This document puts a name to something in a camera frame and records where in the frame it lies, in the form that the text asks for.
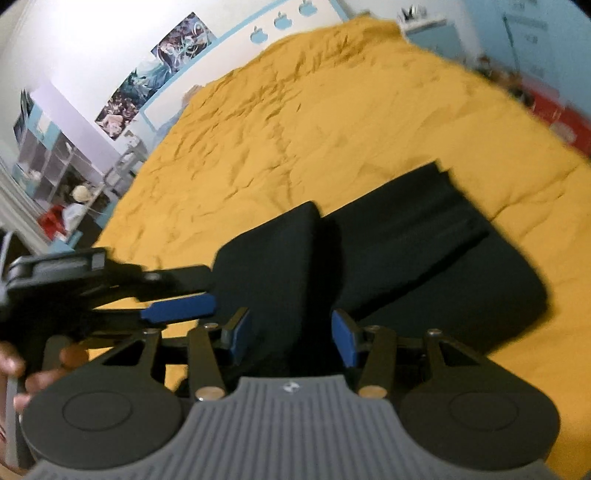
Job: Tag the person's left hand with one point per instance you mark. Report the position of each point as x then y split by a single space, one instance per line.
44 378

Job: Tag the white bag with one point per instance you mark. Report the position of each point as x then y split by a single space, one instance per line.
75 213

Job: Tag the pink-toned wall poster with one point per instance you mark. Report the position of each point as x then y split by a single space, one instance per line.
114 121

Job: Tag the blue nightstand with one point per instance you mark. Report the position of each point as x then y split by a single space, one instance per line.
434 37

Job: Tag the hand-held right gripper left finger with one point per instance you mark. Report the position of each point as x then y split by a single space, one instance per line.
240 337

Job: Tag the red bag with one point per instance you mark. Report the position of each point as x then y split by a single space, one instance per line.
51 221

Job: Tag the white and blue headboard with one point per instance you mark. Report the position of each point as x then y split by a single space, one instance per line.
231 50

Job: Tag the black pants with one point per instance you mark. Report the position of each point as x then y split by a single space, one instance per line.
392 258

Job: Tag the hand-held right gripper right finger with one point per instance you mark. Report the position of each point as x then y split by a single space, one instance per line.
344 341

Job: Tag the blue and white wardrobe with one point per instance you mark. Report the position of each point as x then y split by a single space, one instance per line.
545 27

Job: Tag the purple-toned wall poster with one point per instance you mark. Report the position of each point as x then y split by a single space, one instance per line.
184 41

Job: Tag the yellow quilt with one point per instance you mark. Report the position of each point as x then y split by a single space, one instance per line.
323 115

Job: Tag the grey chair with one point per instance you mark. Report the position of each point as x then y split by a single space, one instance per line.
127 159

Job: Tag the teal-toned wall poster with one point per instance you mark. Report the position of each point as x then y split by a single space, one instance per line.
143 85

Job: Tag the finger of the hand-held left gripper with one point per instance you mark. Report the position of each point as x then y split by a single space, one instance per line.
180 308
180 280

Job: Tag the blue and white bookshelf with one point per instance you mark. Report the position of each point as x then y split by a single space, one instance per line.
51 152

